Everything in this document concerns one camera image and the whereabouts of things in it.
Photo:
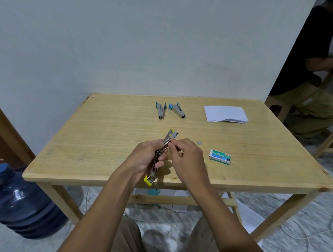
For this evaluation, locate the person's right hand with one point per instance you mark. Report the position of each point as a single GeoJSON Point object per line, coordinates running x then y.
{"type": "Point", "coordinates": [190, 162]}

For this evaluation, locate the person's left hand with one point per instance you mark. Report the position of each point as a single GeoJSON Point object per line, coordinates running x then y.
{"type": "Point", "coordinates": [139, 158]}

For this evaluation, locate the person's left thumb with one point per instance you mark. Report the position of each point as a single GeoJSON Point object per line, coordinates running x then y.
{"type": "Point", "coordinates": [156, 142]}

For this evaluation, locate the person's right fingers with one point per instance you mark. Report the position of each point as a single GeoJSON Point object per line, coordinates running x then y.
{"type": "Point", "coordinates": [176, 149]}

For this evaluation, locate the yellow and silver stapler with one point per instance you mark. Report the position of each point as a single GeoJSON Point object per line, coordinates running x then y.
{"type": "Point", "coordinates": [169, 136]}

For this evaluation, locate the person's left forearm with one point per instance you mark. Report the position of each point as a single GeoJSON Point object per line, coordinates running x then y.
{"type": "Point", "coordinates": [100, 215]}

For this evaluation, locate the person's right forearm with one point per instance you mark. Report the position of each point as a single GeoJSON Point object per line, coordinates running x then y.
{"type": "Point", "coordinates": [226, 231]}

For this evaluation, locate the blue and grey stapler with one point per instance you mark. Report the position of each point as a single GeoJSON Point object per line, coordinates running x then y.
{"type": "Point", "coordinates": [177, 110]}
{"type": "Point", "coordinates": [161, 110]}

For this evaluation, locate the teal staple box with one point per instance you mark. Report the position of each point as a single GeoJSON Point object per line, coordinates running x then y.
{"type": "Point", "coordinates": [220, 156]}

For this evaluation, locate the light wooden table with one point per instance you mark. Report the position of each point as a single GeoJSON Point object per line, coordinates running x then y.
{"type": "Point", "coordinates": [103, 129]}

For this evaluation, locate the stack of white paper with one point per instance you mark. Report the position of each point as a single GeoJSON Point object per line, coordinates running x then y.
{"type": "Point", "coordinates": [225, 114]}

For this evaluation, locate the person's khaki trousers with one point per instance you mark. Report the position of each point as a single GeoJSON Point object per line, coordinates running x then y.
{"type": "Point", "coordinates": [130, 245]}

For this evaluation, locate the beige plastic stool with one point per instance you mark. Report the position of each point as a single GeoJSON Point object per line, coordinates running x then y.
{"type": "Point", "coordinates": [278, 106]}

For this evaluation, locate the blue water jug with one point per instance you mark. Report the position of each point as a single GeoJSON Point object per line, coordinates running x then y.
{"type": "Point", "coordinates": [23, 204]}

